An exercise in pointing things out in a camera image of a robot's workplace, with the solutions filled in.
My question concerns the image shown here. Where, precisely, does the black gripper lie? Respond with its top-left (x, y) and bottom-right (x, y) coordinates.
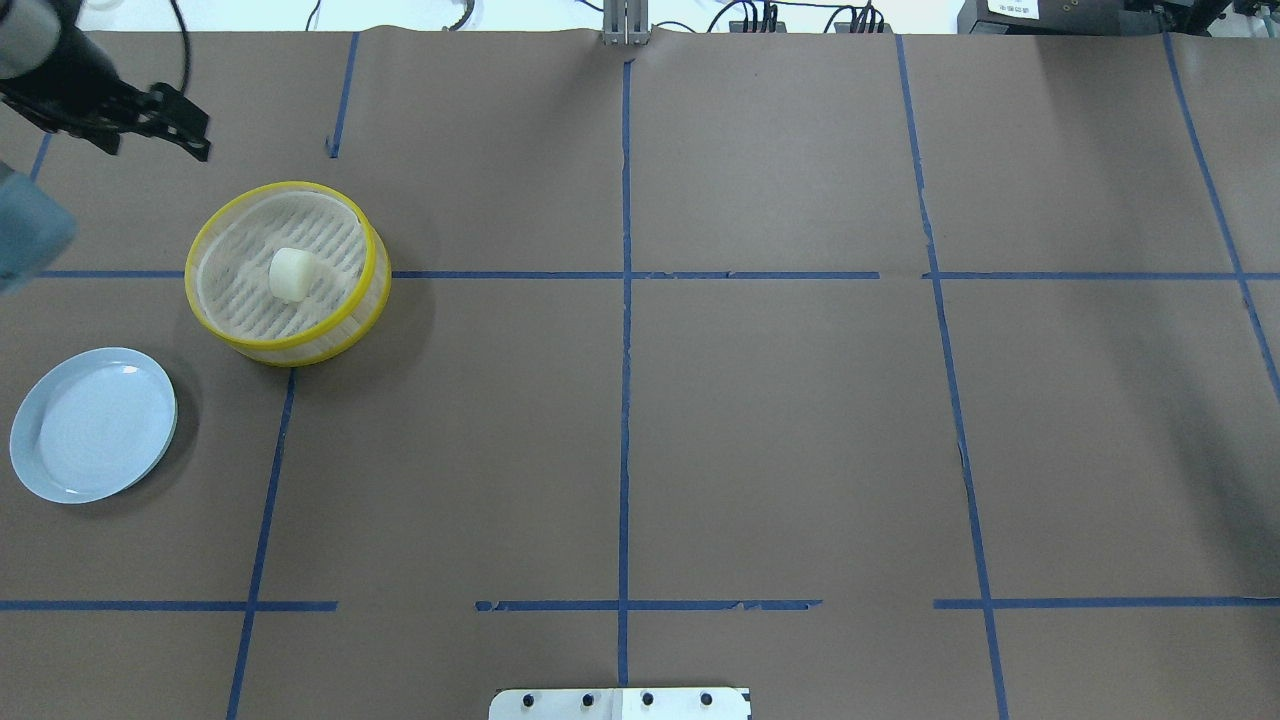
top-left (1, 22), bottom-right (123, 155)

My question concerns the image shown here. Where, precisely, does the white steamed bun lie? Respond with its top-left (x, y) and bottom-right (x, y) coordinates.
top-left (268, 247), bottom-right (317, 304)

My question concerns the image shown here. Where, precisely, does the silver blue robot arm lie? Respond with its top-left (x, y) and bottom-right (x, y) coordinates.
top-left (1, 1), bottom-right (129, 293)

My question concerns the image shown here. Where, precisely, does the white steamer liner cloth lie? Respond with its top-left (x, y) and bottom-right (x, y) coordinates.
top-left (195, 188), bottom-right (367, 342)

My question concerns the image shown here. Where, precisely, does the yellow bamboo steamer basket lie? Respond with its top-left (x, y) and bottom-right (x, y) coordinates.
top-left (184, 181), bottom-right (392, 366)

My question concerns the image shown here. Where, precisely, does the light blue plate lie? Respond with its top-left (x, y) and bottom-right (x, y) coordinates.
top-left (9, 347), bottom-right (178, 503)

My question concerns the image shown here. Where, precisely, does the black computer box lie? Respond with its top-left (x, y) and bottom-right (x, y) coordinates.
top-left (956, 1), bottom-right (1196, 37)

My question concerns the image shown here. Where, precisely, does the aluminium frame post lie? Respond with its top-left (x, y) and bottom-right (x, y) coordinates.
top-left (599, 0), bottom-right (652, 46)

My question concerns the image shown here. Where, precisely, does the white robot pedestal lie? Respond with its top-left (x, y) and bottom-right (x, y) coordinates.
top-left (488, 685), bottom-right (753, 719)

